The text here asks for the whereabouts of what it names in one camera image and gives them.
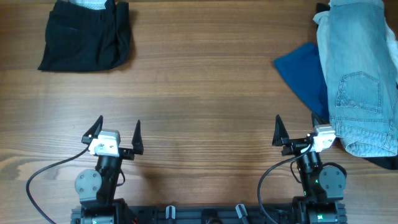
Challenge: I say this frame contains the light blue denim shorts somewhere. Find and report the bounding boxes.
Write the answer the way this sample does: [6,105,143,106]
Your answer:
[313,0,398,158]

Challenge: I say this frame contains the black mounting rail base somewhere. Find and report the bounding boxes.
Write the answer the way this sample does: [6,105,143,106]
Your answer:
[70,203,348,224]

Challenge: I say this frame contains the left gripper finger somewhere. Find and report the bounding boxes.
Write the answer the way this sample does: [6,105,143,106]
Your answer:
[131,120,144,155]
[83,115,103,141]

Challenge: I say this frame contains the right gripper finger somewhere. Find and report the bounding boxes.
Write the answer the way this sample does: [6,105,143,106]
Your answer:
[272,114,290,146]
[311,112,326,127]

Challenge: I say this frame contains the folded black shorts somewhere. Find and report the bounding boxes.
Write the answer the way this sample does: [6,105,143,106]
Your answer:
[38,1,132,72]

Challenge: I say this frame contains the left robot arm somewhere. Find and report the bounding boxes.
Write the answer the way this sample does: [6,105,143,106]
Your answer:
[70,116,144,224]

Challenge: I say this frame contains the dark blue shirt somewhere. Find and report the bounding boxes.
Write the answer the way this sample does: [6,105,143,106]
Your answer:
[273,42,329,121]

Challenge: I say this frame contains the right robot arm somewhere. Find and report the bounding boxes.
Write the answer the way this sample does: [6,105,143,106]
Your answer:
[272,114,348,224]

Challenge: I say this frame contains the white patterned garment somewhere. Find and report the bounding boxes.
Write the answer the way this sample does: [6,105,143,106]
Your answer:
[68,0,107,10]

